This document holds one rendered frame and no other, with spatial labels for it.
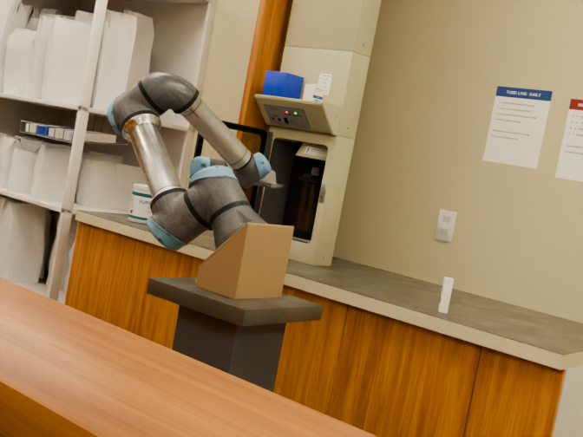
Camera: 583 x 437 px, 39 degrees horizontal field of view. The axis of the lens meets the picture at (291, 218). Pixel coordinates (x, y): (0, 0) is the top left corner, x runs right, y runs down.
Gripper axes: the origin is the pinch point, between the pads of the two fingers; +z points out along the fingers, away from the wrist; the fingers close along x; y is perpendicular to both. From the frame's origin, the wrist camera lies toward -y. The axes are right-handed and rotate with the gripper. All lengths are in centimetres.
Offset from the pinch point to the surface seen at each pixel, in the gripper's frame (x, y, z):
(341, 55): -9, 50, 16
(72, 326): -140, -7, -180
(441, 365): -84, -39, -10
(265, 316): -67, -28, -69
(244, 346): -61, -37, -68
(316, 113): -9.6, 27.7, 7.7
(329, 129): -12.9, 23.0, 12.4
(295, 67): 10.8, 44.2, 16.2
